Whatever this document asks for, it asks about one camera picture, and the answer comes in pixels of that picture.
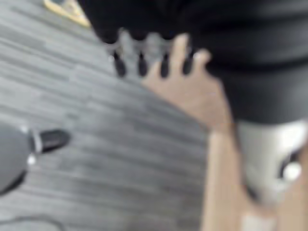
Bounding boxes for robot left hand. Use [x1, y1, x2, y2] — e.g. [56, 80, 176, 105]
[79, 0, 308, 206]

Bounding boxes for light wooden cabinet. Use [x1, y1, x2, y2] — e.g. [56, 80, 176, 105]
[141, 33, 308, 231]

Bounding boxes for yellow-edged flat object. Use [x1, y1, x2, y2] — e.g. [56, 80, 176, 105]
[44, 0, 91, 27]

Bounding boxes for dark robot foot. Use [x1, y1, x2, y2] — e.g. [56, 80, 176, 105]
[28, 128, 71, 154]

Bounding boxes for silver robot leg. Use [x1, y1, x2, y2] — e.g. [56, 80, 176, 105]
[0, 122, 33, 195]

